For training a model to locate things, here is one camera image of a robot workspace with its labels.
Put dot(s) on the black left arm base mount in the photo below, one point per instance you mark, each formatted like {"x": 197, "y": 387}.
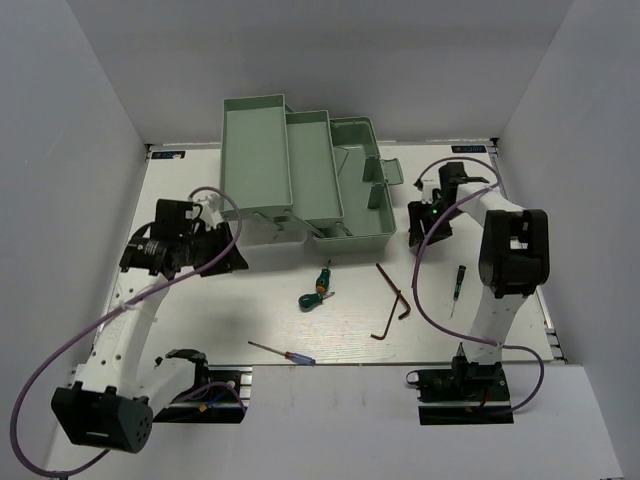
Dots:
{"x": 226, "y": 402}

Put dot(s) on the thin green precision screwdriver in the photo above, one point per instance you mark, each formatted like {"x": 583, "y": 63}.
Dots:
{"x": 461, "y": 271}

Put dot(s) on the mint green plastic toolbox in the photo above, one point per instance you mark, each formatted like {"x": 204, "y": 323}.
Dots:
{"x": 305, "y": 170}

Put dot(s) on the brown hex key middle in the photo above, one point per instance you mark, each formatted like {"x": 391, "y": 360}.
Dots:
{"x": 403, "y": 301}

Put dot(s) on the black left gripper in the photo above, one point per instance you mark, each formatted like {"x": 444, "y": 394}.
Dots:
{"x": 215, "y": 235}

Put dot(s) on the stubby green screwdriver front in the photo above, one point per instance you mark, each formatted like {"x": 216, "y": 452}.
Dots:
{"x": 308, "y": 302}

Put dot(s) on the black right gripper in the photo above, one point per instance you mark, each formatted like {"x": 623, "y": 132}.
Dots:
{"x": 417, "y": 211}

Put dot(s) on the blue red handled screwdriver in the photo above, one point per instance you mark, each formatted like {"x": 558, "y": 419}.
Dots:
{"x": 293, "y": 357}

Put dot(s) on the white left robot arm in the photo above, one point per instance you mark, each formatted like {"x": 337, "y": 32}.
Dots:
{"x": 108, "y": 404}

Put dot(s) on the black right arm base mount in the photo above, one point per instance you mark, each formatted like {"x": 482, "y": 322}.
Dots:
{"x": 465, "y": 393}

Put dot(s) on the stubby green screwdriver near box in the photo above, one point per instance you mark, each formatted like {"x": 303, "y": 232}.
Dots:
{"x": 323, "y": 280}

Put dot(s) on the brown hex key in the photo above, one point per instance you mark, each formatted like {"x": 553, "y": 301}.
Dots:
{"x": 389, "y": 320}
{"x": 403, "y": 301}

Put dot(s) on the brown hex key front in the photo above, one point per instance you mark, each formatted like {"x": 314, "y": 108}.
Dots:
{"x": 389, "y": 320}

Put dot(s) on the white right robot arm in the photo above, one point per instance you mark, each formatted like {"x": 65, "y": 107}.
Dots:
{"x": 513, "y": 258}

